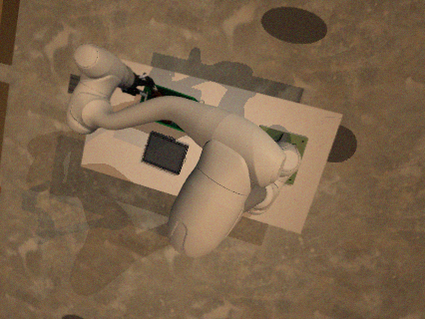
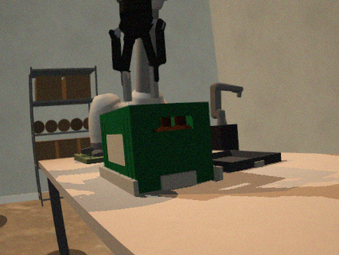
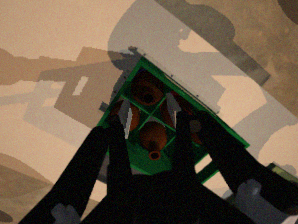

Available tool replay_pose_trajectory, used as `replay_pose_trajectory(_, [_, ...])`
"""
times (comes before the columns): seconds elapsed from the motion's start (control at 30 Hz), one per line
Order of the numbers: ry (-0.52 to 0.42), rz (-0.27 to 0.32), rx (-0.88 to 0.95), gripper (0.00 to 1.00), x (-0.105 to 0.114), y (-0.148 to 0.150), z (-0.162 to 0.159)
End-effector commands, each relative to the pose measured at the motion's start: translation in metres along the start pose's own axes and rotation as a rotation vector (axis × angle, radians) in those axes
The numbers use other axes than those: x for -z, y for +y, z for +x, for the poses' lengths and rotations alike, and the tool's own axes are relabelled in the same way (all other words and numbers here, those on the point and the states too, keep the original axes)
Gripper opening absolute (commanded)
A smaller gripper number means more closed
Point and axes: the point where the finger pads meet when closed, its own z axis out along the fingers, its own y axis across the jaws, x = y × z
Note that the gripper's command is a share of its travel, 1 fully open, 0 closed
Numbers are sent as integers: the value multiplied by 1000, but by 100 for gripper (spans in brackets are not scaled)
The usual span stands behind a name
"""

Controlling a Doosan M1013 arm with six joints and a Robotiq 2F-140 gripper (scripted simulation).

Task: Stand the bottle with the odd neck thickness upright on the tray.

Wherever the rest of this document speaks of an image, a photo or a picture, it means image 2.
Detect dark green crate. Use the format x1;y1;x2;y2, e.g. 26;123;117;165
99;102;214;194

